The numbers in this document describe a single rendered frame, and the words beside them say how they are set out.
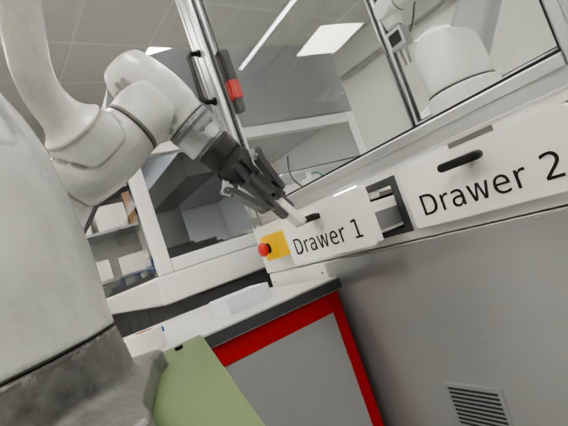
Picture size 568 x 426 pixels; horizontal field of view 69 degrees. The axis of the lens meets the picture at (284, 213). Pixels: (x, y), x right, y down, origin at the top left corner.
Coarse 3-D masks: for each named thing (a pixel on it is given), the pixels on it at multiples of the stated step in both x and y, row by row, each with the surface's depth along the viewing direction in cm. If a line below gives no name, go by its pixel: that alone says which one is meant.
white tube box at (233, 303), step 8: (248, 288) 104; (256, 288) 99; (264, 288) 100; (224, 296) 102; (232, 296) 95; (240, 296) 96; (248, 296) 97; (256, 296) 98; (264, 296) 100; (216, 304) 97; (224, 304) 94; (232, 304) 94; (240, 304) 95; (248, 304) 97; (216, 312) 98; (224, 312) 95; (232, 312) 94
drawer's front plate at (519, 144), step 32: (512, 128) 57; (544, 128) 54; (448, 160) 67; (480, 160) 62; (512, 160) 58; (544, 160) 55; (416, 192) 73; (448, 192) 68; (480, 192) 63; (512, 192) 59; (544, 192) 56; (416, 224) 75
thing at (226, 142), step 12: (216, 144) 74; (228, 144) 75; (204, 156) 75; (216, 156) 74; (228, 156) 75; (240, 156) 78; (216, 168) 76; (228, 168) 77; (228, 180) 76; (240, 180) 77
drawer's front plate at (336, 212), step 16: (352, 192) 75; (320, 208) 84; (336, 208) 80; (352, 208) 76; (368, 208) 74; (288, 224) 95; (304, 224) 90; (320, 224) 85; (336, 224) 81; (352, 224) 77; (368, 224) 74; (288, 240) 97; (304, 240) 91; (320, 240) 86; (336, 240) 82; (352, 240) 78; (368, 240) 75; (304, 256) 93; (320, 256) 88
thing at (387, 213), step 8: (376, 200) 78; (384, 200) 79; (392, 200) 80; (376, 208) 77; (384, 208) 78; (392, 208) 79; (376, 216) 76; (384, 216) 77; (392, 216) 78; (400, 216) 80; (384, 224) 77; (392, 224) 78; (400, 224) 79
